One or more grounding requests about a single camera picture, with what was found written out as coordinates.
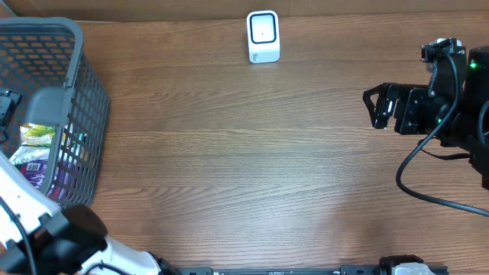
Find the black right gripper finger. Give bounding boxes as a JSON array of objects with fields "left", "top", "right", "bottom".
[
  {"left": 363, "top": 82, "right": 411, "bottom": 115},
  {"left": 371, "top": 97, "right": 397, "bottom": 129}
]

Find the green tea drink carton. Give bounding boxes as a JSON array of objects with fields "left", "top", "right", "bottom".
[{"left": 20, "top": 123, "right": 55, "bottom": 147}]

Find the purple pad package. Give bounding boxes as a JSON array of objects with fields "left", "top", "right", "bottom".
[{"left": 21, "top": 160, "right": 47, "bottom": 189}]

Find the white tube gold cap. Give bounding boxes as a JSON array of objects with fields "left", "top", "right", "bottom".
[{"left": 9, "top": 146, "right": 50, "bottom": 165}]

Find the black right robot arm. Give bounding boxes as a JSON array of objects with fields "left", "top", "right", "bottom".
[{"left": 363, "top": 39, "right": 488, "bottom": 189}]

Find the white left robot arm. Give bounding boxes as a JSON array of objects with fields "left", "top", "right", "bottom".
[{"left": 1, "top": 86, "right": 177, "bottom": 274}]

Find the white barcode scanner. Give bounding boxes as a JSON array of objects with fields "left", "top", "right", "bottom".
[{"left": 246, "top": 10, "right": 280, "bottom": 64}]

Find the grey plastic shopping basket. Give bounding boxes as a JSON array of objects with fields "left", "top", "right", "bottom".
[{"left": 1, "top": 18, "right": 110, "bottom": 208}]

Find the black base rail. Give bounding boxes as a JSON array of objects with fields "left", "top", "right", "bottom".
[{"left": 177, "top": 254, "right": 449, "bottom": 275}]

